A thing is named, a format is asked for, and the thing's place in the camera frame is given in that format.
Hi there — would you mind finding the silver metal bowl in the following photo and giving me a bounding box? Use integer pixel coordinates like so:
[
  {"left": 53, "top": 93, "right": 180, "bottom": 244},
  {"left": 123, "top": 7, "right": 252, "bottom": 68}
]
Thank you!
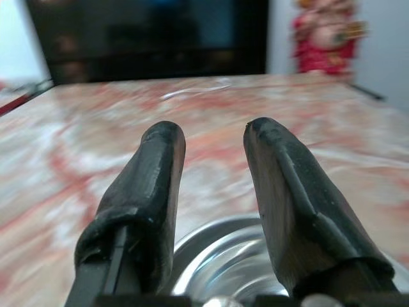
[{"left": 170, "top": 214, "right": 409, "bottom": 297}]

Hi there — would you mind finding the dark wooden cabinet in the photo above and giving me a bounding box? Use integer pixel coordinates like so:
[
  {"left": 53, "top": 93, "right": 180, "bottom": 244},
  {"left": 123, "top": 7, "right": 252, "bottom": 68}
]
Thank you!
[{"left": 25, "top": 0, "right": 268, "bottom": 84}]

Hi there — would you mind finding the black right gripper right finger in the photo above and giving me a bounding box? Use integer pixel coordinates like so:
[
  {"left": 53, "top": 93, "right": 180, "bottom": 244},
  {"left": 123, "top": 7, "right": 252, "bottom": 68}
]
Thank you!
[{"left": 243, "top": 117, "right": 400, "bottom": 301}]

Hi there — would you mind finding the red robed figurine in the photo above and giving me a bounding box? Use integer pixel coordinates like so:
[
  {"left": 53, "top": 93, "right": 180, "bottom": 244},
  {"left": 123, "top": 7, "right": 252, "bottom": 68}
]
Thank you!
[{"left": 289, "top": 0, "right": 368, "bottom": 77}]

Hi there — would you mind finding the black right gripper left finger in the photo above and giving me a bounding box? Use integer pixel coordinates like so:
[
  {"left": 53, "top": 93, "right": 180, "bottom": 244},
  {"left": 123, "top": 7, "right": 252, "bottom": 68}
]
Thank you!
[{"left": 65, "top": 120, "right": 187, "bottom": 307}]

